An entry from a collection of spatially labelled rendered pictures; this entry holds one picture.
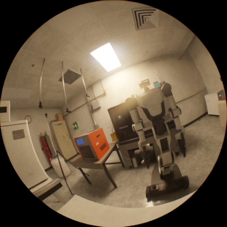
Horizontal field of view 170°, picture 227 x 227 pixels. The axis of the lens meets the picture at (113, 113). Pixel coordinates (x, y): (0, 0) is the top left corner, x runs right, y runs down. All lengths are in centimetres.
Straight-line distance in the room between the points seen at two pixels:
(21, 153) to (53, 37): 165
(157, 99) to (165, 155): 56
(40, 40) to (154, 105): 197
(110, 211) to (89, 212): 8
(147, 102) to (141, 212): 75
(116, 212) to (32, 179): 65
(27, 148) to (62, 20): 166
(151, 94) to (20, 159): 125
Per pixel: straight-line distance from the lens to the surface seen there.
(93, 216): 39
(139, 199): 137
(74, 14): 159
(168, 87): 86
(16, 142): 77
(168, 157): 88
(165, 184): 122
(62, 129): 402
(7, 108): 84
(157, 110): 76
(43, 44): 179
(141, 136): 85
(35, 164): 79
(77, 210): 45
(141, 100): 74
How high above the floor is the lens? 122
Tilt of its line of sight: 3 degrees up
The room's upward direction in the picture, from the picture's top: 20 degrees counter-clockwise
